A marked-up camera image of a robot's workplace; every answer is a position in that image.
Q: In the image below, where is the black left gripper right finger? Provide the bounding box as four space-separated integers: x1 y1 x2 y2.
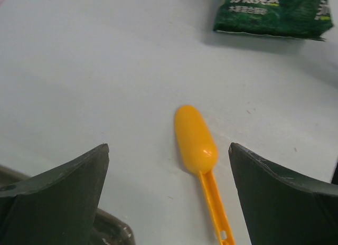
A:
229 143 337 244

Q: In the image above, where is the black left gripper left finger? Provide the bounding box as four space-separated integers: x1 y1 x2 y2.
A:
1 144 109 244

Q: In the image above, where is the yellow plastic scoop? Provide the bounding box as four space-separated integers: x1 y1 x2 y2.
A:
174 105 236 244

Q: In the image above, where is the green litter bag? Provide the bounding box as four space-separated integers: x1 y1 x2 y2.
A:
213 0 334 41

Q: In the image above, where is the dark grey litter box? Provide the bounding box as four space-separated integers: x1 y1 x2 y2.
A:
1 165 136 245

